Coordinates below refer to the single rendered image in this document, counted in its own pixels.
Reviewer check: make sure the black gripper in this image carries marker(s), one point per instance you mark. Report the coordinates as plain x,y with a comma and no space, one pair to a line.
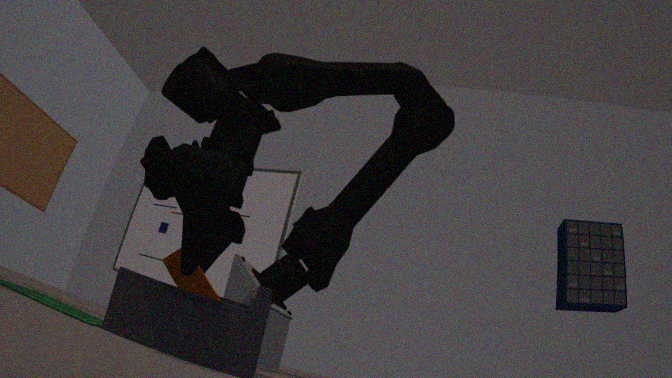
218,174

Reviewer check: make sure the orange l-shaped part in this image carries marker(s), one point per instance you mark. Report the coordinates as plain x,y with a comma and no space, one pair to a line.
196,283

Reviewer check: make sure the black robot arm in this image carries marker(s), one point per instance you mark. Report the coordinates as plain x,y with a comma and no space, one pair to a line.
206,90

